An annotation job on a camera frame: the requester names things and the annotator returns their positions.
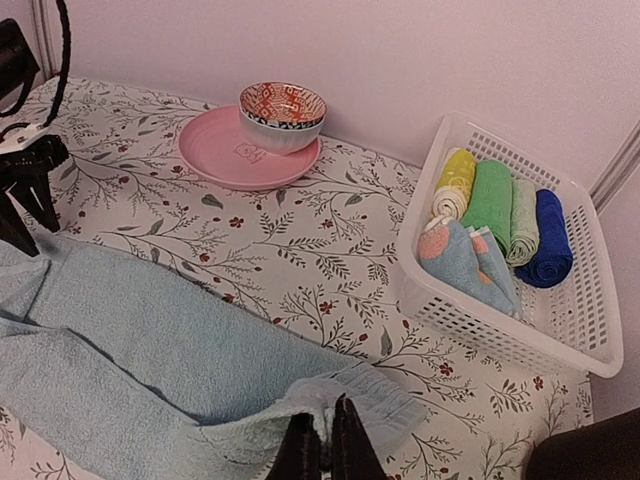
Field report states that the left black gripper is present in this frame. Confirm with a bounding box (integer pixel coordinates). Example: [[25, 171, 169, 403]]
[[1, 135, 68, 257]]

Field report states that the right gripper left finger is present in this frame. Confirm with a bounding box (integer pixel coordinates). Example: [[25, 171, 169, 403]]
[[266, 413, 321, 480]]

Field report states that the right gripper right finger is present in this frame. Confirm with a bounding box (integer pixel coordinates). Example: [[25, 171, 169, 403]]
[[331, 394, 387, 480]]

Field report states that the light blue towel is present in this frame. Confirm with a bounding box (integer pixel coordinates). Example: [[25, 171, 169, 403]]
[[1, 236, 425, 479]]

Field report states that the blue orange dotted towel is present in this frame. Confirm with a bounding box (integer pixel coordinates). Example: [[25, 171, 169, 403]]
[[417, 216, 523, 320]]

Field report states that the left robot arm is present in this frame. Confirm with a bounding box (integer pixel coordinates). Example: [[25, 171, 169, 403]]
[[1, 18, 69, 257]]

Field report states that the floral tablecloth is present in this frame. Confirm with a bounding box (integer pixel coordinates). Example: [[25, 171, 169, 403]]
[[50, 78, 593, 479]]

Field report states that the pink plate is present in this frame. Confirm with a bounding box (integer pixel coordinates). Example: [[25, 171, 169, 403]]
[[178, 106, 321, 191]]

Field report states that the white plastic basket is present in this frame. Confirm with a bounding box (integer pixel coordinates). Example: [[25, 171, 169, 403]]
[[396, 113, 624, 378]]

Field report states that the patterned bowl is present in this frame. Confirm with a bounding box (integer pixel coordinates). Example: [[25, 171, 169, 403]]
[[239, 82, 328, 155]]

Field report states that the pale green rolled towel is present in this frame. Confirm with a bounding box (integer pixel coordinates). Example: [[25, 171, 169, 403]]
[[506, 179, 540, 267]]

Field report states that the yellow rolled towel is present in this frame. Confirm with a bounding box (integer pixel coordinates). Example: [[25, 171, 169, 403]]
[[432, 148, 477, 220]]

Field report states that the blue rolled towel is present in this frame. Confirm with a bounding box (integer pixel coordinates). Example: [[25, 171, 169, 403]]
[[515, 189, 574, 289]]

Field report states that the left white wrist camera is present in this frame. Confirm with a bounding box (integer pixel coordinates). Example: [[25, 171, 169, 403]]
[[1, 124, 49, 155]]

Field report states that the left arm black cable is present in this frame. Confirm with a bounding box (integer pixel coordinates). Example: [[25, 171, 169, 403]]
[[0, 0, 71, 144]]

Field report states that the right aluminium post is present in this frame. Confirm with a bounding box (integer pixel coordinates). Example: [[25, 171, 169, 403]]
[[590, 122, 640, 213]]

